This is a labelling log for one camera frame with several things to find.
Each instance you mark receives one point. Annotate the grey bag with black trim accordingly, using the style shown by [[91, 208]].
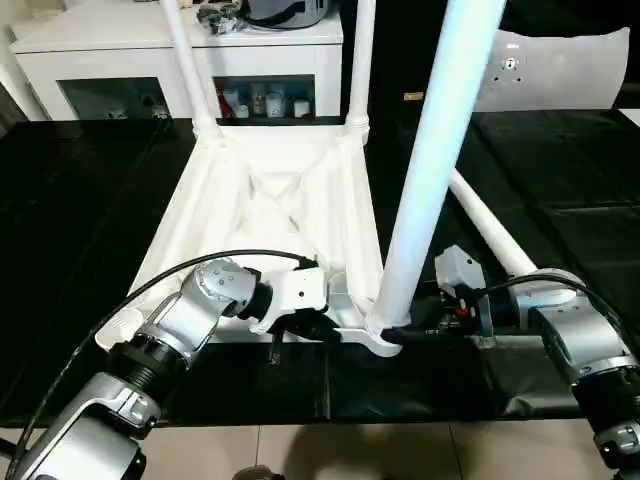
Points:
[[290, 12]]

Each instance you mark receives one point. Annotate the black furniture with yellow label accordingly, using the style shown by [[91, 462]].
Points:
[[395, 50]]

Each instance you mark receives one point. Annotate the white plastic table leg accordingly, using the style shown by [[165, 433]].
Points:
[[361, 65], [495, 225], [435, 150], [192, 70]]

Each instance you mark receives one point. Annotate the black work mat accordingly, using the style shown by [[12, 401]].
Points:
[[75, 200]]

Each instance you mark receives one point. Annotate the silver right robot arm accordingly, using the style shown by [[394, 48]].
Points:
[[585, 340]]

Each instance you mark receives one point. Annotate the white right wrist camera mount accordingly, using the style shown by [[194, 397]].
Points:
[[460, 265]]

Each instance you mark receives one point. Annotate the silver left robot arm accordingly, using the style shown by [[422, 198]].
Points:
[[185, 325]]

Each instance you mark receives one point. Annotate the white flat board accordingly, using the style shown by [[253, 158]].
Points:
[[631, 117]]

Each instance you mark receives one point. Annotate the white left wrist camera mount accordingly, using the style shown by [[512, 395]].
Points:
[[295, 290]]

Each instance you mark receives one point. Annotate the white glass-door cabinet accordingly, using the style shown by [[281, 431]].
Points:
[[125, 60]]

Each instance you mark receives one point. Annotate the grey cushion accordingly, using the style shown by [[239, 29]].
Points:
[[560, 70]]

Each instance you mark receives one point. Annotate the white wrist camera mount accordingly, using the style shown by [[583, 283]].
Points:
[[295, 290], [460, 265]]

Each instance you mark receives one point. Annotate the black tangled item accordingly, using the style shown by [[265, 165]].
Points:
[[220, 17]]

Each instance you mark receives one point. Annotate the white plastic table top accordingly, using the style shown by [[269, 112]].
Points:
[[275, 190]]

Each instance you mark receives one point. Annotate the grey curtain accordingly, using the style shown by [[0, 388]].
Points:
[[9, 110]]

